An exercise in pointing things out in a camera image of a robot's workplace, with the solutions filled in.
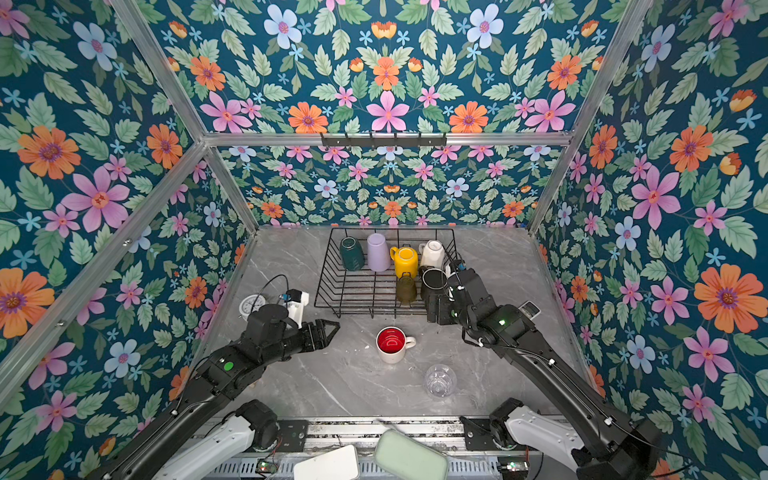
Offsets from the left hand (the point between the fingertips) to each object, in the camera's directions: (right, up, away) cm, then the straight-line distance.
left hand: (335, 324), depth 72 cm
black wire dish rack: (+3, +4, +30) cm, 30 cm away
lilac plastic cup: (+8, +17, +27) cm, 33 cm away
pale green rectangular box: (+16, -30, -4) cm, 34 cm away
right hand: (+26, +5, +3) cm, 27 cm away
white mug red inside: (+13, -10, +16) cm, 23 cm away
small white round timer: (-32, +1, +22) cm, 39 cm away
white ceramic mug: (+26, +17, +25) cm, 40 cm away
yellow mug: (+17, +15, +24) cm, 33 cm away
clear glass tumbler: (+27, -19, +10) cm, 34 cm away
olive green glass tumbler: (+17, +6, +24) cm, 30 cm away
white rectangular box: (+2, -31, -5) cm, 31 cm away
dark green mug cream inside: (-1, +17, +27) cm, 32 cm away
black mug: (+26, +9, +18) cm, 32 cm away
